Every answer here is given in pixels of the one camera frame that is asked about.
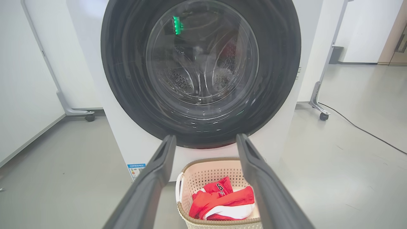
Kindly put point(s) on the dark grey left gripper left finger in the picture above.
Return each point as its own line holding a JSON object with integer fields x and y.
{"x": 149, "y": 190}

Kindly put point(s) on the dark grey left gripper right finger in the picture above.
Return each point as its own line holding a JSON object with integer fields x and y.
{"x": 267, "y": 190}

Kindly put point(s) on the red and white garment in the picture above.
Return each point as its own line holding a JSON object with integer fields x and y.
{"x": 222, "y": 200}

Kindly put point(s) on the washing machine glass door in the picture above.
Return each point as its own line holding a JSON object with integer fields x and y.
{"x": 127, "y": 79}

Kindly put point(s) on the cream perforated laundry basket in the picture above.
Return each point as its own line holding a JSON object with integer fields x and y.
{"x": 203, "y": 173}

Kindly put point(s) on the white washing machine body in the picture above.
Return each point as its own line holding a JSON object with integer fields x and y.
{"x": 120, "y": 127}

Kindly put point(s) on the stainless steel washing machine drum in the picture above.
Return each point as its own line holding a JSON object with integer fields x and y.
{"x": 178, "y": 79}

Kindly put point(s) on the blue energy label sticker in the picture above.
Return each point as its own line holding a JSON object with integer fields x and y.
{"x": 136, "y": 171}

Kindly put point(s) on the white partition panel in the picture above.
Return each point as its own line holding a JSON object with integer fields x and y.
{"x": 63, "y": 63}
{"x": 314, "y": 47}

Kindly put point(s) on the dark grey box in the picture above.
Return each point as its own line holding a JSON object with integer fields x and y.
{"x": 336, "y": 54}

